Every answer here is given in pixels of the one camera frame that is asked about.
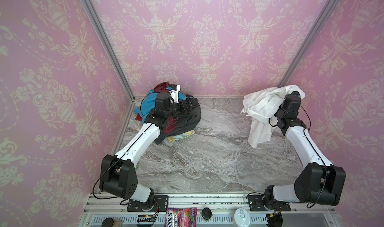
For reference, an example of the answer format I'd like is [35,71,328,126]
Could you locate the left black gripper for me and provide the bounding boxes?
[163,98,197,119]

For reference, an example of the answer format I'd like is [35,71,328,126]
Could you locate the white cloth garment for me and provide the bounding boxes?
[242,85,306,148]

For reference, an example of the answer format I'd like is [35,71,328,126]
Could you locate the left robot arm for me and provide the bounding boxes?
[95,91,201,211]

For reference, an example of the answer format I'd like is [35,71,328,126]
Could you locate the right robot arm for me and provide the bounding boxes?
[263,91,346,211]

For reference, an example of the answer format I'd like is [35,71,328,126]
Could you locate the dark grey jeans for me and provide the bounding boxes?
[155,95,202,144]

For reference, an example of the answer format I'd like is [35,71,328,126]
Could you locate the maroon shirt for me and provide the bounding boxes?
[143,82,177,134]

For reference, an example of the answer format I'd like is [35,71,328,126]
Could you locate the teal blue shirt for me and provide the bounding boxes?
[134,90,158,123]

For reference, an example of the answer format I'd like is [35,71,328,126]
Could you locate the black round knob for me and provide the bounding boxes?
[201,207,213,222]

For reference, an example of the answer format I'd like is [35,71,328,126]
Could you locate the pink candy bag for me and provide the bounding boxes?
[165,208,198,227]

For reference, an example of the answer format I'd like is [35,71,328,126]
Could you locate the small electronics board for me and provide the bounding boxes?
[137,215,157,226]

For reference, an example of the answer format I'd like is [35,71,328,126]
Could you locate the brown bottle with black cap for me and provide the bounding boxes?
[102,217,123,227]

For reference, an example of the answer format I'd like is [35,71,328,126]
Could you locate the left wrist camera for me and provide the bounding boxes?
[168,84,181,103]

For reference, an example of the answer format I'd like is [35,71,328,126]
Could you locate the right corner aluminium post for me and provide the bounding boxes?
[277,0,339,88]

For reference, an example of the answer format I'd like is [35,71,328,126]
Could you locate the corner aluminium post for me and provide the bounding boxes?
[277,0,339,88]
[80,0,135,103]

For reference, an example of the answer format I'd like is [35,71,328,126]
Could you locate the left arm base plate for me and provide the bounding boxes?
[127,195,169,212]

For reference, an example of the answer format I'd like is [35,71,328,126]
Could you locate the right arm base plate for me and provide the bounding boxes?
[246,194,291,212]

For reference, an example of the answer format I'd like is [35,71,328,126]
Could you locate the front aluminium rail frame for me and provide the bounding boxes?
[78,192,343,227]

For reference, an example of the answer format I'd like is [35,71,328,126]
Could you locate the left corner aluminium post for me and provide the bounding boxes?
[80,0,135,103]

